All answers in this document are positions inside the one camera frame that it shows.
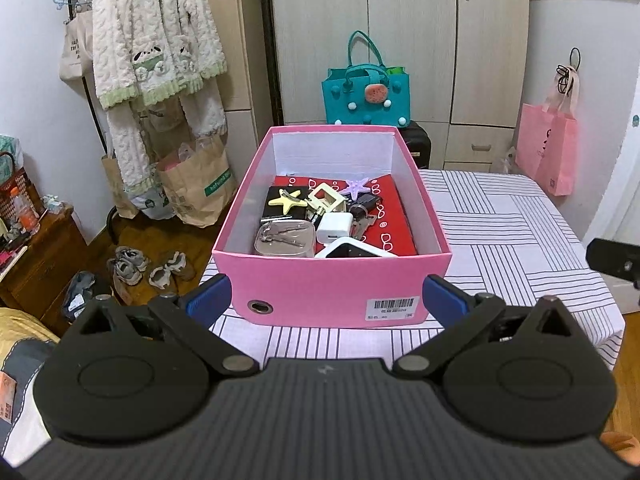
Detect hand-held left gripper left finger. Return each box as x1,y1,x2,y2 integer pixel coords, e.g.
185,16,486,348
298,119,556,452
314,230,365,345
70,274,261,377

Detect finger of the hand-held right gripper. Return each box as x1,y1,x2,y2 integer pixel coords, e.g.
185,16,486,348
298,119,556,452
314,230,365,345
585,237,640,292

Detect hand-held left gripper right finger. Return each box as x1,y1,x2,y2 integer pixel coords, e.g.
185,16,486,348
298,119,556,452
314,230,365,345
392,274,578,378

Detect white device black screen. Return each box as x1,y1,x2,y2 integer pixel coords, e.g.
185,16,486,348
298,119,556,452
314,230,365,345
315,238,401,259

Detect pink storage box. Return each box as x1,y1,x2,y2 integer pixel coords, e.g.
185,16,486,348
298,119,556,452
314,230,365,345
212,126,453,330

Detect yellow starfish hair clip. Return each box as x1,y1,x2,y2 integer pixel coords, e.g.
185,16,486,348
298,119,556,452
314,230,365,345
268,189,309,216

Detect keys with black fob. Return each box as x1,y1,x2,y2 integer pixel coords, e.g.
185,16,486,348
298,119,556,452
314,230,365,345
347,194,383,241

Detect white charger plug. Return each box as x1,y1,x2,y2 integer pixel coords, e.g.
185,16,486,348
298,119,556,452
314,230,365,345
316,212,356,247

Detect purple starfish hair clip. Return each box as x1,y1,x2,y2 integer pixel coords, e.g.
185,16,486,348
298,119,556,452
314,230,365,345
340,176,377,202

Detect striped white tablecloth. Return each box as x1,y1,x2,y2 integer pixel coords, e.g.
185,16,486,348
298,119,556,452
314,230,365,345
200,169,626,368

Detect brown paper bag green label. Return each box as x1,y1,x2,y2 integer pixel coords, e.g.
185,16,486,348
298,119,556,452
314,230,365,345
156,135,238,228

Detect white green plastic bag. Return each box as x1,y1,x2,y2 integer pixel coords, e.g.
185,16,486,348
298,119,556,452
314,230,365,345
125,180,176,221

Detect black coat rack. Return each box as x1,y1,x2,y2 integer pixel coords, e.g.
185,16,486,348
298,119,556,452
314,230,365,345
75,0,121,251

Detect black rectangular case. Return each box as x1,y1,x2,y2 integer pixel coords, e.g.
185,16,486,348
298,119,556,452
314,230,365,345
260,186,313,226

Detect pink shopping bag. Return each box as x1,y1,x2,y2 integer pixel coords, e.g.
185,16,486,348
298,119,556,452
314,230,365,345
515,67,581,197

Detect cream hair claw clip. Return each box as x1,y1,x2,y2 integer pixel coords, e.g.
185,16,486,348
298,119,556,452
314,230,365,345
306,185,348,218

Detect clear plastic bag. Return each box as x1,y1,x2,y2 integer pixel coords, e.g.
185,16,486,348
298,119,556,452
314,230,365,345
492,147,518,173

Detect plain brown paper bag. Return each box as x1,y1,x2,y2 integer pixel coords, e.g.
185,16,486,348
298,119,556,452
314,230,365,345
101,152,138,220

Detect black suitcase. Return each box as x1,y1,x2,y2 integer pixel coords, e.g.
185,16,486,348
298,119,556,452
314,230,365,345
400,121,432,171

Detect wooden nightstand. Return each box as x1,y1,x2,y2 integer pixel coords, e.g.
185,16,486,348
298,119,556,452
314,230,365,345
0,205,91,323

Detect pile of assorted trinkets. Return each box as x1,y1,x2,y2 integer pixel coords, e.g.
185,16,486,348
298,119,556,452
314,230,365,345
0,165,76,266

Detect white refrigerator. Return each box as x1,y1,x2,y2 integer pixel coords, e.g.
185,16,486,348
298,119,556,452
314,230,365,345
520,0,640,261

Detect orange drink bottle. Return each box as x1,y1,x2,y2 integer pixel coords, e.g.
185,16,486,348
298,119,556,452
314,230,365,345
12,186,40,233

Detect teal felt handbag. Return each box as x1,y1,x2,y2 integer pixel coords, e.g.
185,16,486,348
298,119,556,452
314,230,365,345
322,30,412,127

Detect green tissue pack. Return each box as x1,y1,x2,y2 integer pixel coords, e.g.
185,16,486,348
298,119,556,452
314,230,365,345
0,135,23,186

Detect cream wardrobe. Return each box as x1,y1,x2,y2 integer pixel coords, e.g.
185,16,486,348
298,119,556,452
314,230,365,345
195,0,531,173

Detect beige canvas tote bag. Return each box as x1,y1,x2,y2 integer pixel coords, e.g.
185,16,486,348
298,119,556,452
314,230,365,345
59,15,96,82

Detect fluffy cream green robe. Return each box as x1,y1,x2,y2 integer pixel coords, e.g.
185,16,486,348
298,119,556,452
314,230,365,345
92,0,228,206

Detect black hair ties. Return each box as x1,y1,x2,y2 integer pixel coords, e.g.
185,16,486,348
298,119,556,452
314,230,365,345
555,47,583,96

